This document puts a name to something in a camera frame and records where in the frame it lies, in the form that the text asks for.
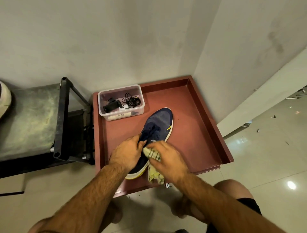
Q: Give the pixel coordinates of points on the silver metal tool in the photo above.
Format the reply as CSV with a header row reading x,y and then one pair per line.
x,y
293,98

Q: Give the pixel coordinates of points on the grey green shelf mat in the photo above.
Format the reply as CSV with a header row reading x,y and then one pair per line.
x,y
28,120

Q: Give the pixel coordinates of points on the person's left forearm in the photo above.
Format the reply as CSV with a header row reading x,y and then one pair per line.
x,y
84,204

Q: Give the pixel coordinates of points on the person's right thumb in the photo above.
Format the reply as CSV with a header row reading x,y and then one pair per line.
x,y
154,163

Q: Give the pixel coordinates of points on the white shoe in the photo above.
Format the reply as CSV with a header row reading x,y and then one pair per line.
x,y
4,98

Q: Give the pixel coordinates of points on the white partition panel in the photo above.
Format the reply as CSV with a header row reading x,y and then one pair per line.
x,y
263,96

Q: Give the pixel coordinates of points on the black shorts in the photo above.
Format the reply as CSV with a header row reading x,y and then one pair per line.
x,y
249,204

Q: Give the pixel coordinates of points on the yellow striped cleaning cloth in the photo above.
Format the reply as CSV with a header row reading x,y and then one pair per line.
x,y
153,176

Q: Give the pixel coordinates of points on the silver table knob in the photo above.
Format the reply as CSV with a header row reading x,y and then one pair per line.
x,y
167,185

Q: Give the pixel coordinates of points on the clear plastic container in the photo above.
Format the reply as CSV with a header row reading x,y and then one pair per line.
x,y
112,115

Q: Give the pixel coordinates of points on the black cylindrical device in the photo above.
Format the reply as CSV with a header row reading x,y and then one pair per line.
x,y
112,105

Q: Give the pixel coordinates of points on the person's right hand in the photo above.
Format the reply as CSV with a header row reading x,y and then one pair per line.
x,y
171,163

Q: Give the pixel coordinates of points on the person's left leg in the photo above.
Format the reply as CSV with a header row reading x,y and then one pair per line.
x,y
112,214

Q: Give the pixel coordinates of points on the red tray table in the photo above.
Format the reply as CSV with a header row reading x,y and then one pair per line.
x,y
191,134

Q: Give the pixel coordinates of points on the person's leg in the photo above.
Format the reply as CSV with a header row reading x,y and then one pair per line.
x,y
230,188
112,214

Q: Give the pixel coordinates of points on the person's left hand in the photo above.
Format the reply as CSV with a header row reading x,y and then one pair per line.
x,y
124,153

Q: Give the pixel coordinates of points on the person's right leg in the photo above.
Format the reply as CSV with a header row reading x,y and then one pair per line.
x,y
230,188

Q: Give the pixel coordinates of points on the black metal rack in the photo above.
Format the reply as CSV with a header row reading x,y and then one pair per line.
x,y
62,120

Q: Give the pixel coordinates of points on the person's right forearm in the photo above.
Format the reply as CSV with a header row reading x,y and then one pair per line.
x,y
215,206

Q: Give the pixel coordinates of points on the navy blue sneaker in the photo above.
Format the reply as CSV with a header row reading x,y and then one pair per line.
x,y
160,122

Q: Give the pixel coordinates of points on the person's left thumb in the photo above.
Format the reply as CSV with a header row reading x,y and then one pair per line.
x,y
142,144

